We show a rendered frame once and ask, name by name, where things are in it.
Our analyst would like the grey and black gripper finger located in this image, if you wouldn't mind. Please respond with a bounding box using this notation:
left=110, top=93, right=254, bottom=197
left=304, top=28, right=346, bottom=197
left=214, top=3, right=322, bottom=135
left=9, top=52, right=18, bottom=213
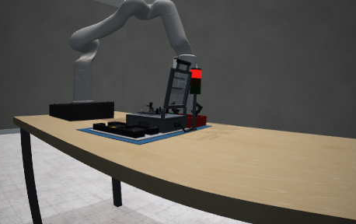
left=171, top=108, right=180, bottom=114
left=196, top=103, right=203, bottom=117

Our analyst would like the red bin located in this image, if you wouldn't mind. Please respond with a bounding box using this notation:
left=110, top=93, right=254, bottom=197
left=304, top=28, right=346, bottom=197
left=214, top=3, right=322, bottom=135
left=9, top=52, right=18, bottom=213
left=187, top=114, right=207, bottom=128

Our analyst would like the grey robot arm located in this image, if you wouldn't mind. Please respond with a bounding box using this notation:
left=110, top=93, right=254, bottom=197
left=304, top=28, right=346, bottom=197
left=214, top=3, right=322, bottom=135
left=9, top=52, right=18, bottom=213
left=68, top=0, right=198, bottom=103

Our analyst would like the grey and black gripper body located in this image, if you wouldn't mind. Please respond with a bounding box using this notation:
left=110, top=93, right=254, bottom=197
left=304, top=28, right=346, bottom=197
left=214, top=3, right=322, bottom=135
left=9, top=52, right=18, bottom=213
left=176, top=94, right=194, bottom=110

